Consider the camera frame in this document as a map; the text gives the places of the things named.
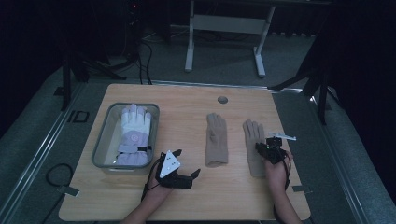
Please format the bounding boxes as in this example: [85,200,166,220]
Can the beige knit glove with button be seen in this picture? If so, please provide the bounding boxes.
[242,119,268,178]

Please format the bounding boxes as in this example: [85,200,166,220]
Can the black hanging cables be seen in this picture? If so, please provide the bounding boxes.
[135,39,154,86]

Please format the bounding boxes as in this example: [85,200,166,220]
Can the right hand-held gripper cable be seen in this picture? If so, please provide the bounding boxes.
[281,153,294,191]

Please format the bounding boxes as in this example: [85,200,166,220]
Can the white metal desk frame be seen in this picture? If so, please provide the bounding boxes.
[184,0,276,78]

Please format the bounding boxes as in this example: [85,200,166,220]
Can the person's right hand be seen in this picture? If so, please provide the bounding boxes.
[262,150,294,191]

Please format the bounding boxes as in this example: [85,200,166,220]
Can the metal floor rail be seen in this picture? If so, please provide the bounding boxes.
[309,94,372,224]
[0,81,88,224]

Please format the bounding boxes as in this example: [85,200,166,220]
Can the person's left hand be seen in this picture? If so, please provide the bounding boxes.
[145,167,175,201]

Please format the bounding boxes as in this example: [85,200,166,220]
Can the grey tape piece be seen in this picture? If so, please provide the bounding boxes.
[59,185,81,198]
[291,184,313,194]

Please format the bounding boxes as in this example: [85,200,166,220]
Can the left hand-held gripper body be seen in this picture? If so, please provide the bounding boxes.
[154,149,194,190]

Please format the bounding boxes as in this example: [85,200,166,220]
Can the hand-held gripper cable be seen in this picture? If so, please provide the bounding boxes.
[140,152,166,203]
[281,153,294,191]

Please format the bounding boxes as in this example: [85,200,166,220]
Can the black tripod stand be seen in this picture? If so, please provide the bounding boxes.
[60,50,128,112]
[268,29,333,126]

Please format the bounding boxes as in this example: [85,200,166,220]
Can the grey plastic bin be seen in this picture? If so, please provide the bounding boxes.
[91,102,161,175]

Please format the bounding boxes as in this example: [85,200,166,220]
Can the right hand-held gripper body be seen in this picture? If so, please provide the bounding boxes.
[261,132,298,166]

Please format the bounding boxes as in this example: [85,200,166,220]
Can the black looped floor cable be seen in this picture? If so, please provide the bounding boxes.
[45,162,75,189]

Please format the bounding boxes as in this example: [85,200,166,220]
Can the purple and white ski glove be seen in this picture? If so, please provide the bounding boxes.
[115,103,153,167]

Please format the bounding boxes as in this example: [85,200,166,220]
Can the left hand-held gripper cable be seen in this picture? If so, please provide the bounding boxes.
[140,152,166,203]

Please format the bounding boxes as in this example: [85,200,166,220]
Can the plain beige knit glove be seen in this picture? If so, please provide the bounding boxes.
[205,112,230,169]

